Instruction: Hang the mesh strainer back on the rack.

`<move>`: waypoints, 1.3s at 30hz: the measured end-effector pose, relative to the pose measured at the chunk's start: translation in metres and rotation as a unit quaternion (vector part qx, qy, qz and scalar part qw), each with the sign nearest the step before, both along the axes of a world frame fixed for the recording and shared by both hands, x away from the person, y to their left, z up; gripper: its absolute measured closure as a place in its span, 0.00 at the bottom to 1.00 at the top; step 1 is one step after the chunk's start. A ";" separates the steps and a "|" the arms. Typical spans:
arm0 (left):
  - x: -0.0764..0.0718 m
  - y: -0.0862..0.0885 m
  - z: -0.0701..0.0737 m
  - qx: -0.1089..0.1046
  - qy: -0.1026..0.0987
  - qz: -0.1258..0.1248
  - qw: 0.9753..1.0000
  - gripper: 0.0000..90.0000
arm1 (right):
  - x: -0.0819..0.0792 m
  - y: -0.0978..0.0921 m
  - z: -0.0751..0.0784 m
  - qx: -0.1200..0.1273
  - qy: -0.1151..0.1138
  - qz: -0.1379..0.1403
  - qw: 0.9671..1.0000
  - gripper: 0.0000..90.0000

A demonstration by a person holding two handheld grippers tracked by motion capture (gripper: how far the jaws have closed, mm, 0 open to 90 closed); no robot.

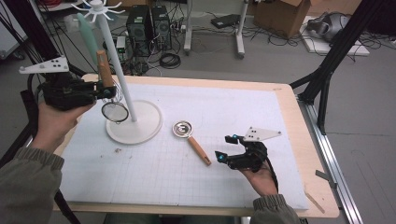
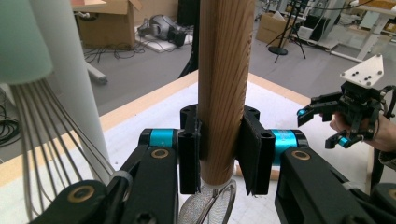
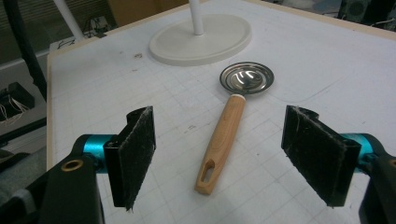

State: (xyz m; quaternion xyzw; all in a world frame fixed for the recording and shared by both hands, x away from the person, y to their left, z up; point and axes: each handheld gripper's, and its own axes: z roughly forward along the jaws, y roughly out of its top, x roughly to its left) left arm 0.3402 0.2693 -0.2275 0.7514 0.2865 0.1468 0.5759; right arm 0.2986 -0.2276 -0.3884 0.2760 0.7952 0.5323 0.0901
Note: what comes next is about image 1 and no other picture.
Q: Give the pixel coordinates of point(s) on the cardboard box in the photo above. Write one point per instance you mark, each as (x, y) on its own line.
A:
(280, 17)

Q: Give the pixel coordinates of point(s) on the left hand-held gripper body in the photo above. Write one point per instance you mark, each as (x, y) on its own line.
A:
(65, 91)

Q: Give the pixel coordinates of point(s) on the small white power box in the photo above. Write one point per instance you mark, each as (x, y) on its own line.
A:
(120, 44)

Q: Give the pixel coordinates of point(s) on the round white table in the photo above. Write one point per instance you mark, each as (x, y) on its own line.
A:
(62, 6)

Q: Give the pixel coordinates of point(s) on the aluminium rail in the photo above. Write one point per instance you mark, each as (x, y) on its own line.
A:
(327, 149)

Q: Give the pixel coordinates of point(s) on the black metal frame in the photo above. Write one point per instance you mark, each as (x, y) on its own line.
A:
(35, 31)
(342, 40)

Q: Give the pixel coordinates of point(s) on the white utensil rack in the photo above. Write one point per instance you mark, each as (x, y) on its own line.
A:
(140, 127)

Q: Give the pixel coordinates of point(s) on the black flat device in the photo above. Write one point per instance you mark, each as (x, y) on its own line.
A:
(224, 21)

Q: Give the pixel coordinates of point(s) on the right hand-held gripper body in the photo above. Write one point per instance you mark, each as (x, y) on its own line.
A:
(252, 155)

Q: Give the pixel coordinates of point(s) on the person's right hand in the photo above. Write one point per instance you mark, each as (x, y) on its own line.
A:
(263, 182)

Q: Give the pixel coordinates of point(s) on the grey headset device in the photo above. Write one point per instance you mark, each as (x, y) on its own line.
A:
(330, 26)

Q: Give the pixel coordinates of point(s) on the black computer tower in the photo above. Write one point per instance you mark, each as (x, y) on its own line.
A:
(138, 31)
(162, 28)

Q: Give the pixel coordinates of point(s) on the metal table bracket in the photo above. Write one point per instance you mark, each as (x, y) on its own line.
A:
(325, 177)

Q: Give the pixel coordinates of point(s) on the white foam mat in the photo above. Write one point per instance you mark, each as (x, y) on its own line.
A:
(186, 183)

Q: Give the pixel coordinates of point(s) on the white stand leg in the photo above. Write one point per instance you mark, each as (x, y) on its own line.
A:
(240, 34)
(188, 31)

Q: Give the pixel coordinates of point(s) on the person's left hand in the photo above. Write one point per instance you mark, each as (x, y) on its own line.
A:
(54, 127)

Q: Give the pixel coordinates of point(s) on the white floor board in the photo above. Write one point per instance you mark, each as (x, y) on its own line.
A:
(330, 47)

